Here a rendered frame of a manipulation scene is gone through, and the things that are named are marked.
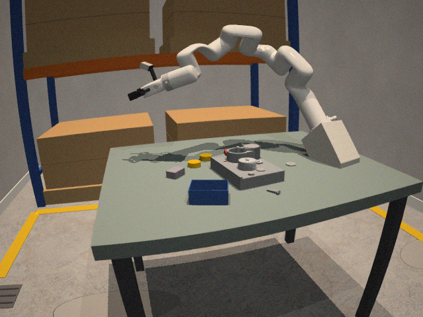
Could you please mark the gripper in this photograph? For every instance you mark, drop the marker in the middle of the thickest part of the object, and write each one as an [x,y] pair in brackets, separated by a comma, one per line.
[152,88]

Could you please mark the yellow short cylinder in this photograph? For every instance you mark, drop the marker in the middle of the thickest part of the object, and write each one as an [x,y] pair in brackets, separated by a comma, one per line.
[205,157]
[194,163]

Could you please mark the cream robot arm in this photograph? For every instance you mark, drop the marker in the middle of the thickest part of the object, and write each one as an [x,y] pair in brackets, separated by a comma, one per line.
[279,62]

